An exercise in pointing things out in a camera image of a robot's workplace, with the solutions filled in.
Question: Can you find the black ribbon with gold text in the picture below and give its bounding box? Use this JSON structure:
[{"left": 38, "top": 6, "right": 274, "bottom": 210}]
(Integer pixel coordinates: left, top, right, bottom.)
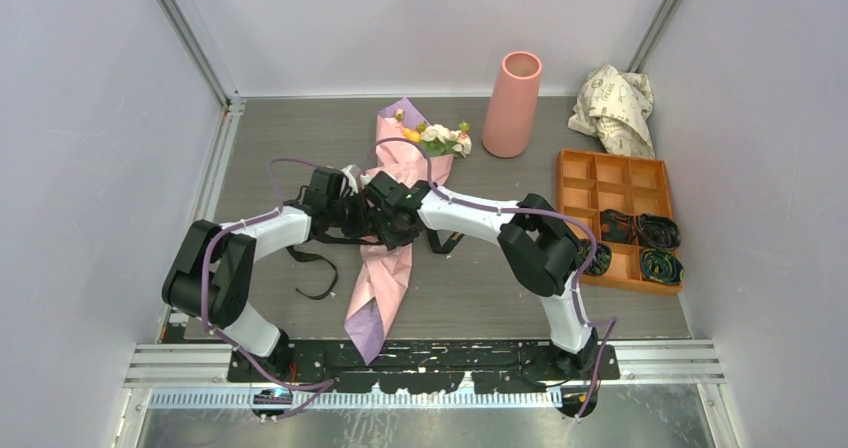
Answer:
[{"left": 286, "top": 229, "right": 465, "bottom": 302}]

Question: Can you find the pink flower bouquet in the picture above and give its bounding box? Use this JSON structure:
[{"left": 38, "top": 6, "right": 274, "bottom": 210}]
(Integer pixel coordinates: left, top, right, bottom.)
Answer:
[{"left": 343, "top": 97, "right": 473, "bottom": 367}]

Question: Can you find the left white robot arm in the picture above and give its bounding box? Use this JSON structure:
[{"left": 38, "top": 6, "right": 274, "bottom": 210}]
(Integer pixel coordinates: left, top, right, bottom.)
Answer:
[{"left": 162, "top": 165, "right": 364, "bottom": 381}]

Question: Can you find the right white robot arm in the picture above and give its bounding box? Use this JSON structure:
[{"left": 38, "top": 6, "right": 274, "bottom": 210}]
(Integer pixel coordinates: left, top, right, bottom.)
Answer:
[{"left": 363, "top": 172, "right": 597, "bottom": 379}]

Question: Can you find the pink cylindrical vase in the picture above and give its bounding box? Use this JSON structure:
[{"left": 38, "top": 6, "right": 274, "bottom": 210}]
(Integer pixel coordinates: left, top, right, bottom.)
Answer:
[{"left": 482, "top": 51, "right": 543, "bottom": 158}]

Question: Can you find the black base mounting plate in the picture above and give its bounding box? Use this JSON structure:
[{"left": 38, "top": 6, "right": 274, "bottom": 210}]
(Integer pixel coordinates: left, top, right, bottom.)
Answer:
[{"left": 227, "top": 340, "right": 620, "bottom": 403}]

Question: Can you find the orange compartment tray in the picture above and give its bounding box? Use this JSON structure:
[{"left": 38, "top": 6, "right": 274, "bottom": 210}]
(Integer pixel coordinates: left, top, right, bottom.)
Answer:
[{"left": 556, "top": 149, "right": 683, "bottom": 296}]

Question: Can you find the dark rolled ribbon in tray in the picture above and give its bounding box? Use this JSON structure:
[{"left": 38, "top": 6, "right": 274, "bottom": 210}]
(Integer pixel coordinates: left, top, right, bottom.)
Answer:
[{"left": 600, "top": 209, "right": 637, "bottom": 244}]

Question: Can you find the crumpled printed paper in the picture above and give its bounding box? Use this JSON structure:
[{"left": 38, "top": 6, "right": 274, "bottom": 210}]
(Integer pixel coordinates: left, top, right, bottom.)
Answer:
[{"left": 567, "top": 64, "right": 655, "bottom": 159}]

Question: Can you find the black rolled ribbon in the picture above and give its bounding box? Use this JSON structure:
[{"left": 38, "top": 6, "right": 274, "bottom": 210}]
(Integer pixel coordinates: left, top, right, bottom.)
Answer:
[{"left": 635, "top": 213, "right": 681, "bottom": 251}]

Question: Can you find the dark green rolled ribbon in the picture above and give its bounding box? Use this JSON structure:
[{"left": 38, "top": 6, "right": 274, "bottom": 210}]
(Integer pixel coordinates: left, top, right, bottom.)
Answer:
[{"left": 640, "top": 248, "right": 684, "bottom": 286}]

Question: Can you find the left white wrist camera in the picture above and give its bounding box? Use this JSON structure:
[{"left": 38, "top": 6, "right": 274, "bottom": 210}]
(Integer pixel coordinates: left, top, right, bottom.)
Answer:
[{"left": 341, "top": 164, "right": 365, "bottom": 193}]

